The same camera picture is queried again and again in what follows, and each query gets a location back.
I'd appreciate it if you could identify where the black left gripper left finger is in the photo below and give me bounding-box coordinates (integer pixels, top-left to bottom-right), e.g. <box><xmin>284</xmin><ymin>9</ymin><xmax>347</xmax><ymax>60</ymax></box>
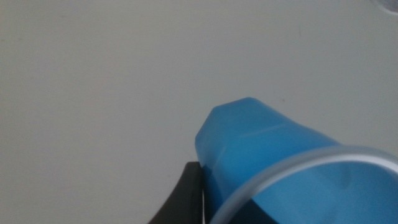
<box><xmin>148</xmin><ymin>161</ymin><xmax>206</xmax><ymax>224</ymax></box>

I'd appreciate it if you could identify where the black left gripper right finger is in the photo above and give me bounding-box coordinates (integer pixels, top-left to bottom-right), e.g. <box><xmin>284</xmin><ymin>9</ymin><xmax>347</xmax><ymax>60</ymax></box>
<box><xmin>231</xmin><ymin>198</ymin><xmax>279</xmax><ymax>224</ymax></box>

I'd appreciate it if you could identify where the blue plastic cup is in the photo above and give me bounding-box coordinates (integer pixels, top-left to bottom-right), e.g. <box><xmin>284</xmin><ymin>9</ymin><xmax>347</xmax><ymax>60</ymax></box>
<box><xmin>195</xmin><ymin>96</ymin><xmax>398</xmax><ymax>224</ymax></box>

